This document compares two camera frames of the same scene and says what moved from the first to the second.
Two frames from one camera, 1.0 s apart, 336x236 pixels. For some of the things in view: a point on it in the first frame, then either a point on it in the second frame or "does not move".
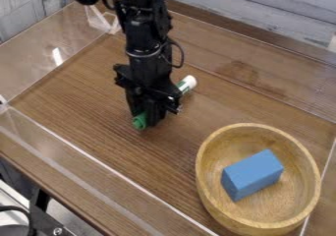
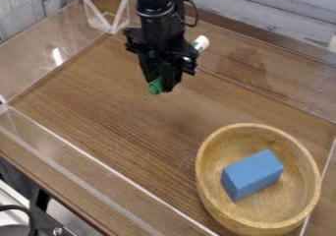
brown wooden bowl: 258,180 does not move
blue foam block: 251,175 does not move
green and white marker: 186,85 to 155,86
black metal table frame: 44,224 does not move
